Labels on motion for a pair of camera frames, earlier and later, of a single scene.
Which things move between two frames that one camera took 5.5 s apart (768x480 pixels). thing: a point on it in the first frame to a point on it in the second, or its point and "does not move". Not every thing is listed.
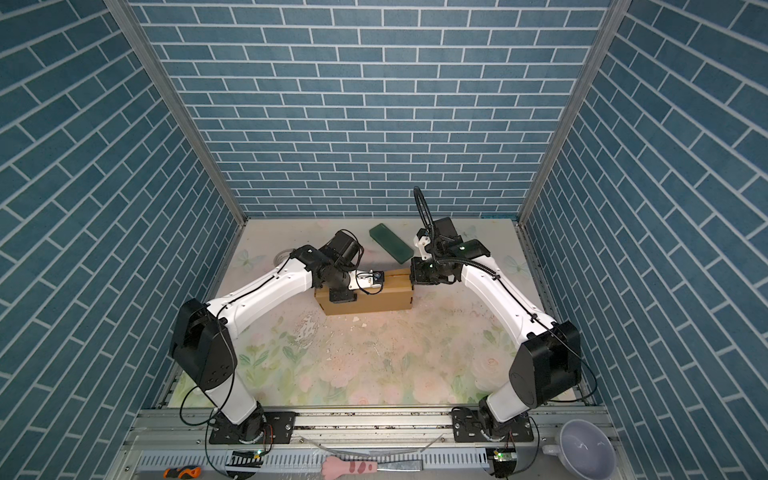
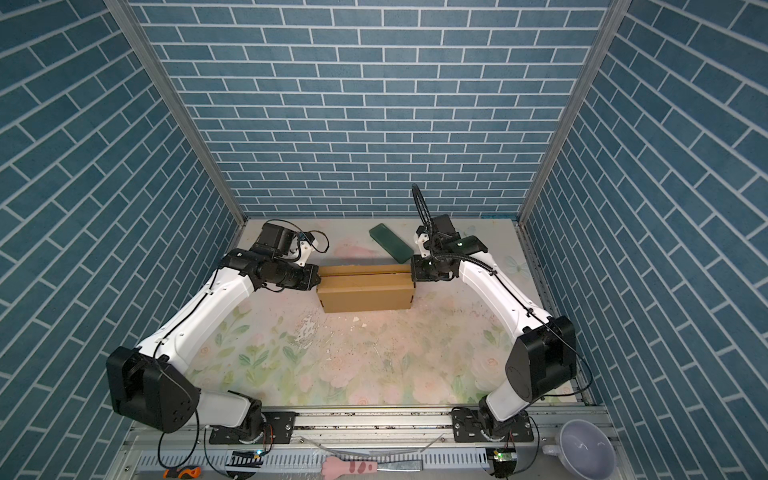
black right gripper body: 428,271 does not move
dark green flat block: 398,249 does not move
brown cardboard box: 396,294 does not move
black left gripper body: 339,285 to 290,274
